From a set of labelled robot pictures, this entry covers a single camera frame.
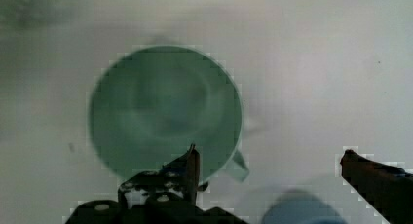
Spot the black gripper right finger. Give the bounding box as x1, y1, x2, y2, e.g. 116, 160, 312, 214
340, 150, 413, 224

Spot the green mug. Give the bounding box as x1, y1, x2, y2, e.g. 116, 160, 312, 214
88, 46, 249, 182

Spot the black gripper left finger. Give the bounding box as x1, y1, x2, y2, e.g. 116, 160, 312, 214
117, 143, 209, 224

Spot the blue bowl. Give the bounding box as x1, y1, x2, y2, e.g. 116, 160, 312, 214
260, 190, 348, 224

